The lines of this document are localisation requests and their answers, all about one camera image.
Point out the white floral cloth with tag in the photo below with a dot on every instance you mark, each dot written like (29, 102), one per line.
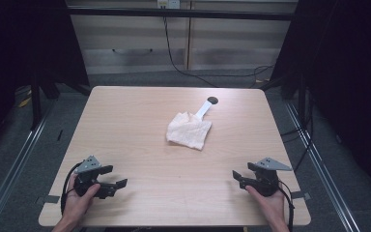
(188, 130)

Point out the light wooden cabinet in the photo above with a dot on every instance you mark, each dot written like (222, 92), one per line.
(232, 42)

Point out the black curtain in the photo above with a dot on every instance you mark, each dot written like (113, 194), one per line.
(19, 58)
(351, 80)

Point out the person's right hand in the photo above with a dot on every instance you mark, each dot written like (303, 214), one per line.
(269, 206)

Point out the black horizontal bar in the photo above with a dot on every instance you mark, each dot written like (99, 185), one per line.
(180, 14)

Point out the white wall socket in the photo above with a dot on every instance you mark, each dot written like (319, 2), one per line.
(168, 3)

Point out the yellow floor tape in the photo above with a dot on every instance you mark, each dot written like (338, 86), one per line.
(24, 101)

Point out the black stand post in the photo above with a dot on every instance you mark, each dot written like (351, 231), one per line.
(36, 103)

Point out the grey tape strip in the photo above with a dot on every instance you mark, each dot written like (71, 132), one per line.
(300, 195)

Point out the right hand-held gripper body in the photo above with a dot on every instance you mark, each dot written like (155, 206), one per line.
(265, 180)

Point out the person's left hand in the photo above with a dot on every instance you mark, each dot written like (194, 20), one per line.
(77, 204)

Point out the dark round table grommet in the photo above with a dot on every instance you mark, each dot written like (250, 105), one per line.
(213, 100)

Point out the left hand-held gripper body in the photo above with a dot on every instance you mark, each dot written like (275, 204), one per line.
(87, 175)

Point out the small black floor strip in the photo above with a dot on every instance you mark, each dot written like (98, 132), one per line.
(60, 135)

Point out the metal floor rail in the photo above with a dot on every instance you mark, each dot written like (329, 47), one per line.
(322, 174)
(9, 174)

